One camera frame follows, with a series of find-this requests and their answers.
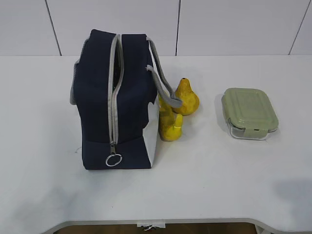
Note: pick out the yellow pear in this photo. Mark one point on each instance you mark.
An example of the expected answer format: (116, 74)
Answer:
(190, 101)
(170, 125)

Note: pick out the navy blue lunch bag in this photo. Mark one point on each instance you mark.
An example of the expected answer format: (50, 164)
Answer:
(115, 87)

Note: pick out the green lid glass container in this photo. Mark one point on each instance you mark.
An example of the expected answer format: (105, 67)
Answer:
(249, 113)

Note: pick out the white tape on table edge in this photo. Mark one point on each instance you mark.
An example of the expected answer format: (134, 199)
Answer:
(153, 224)

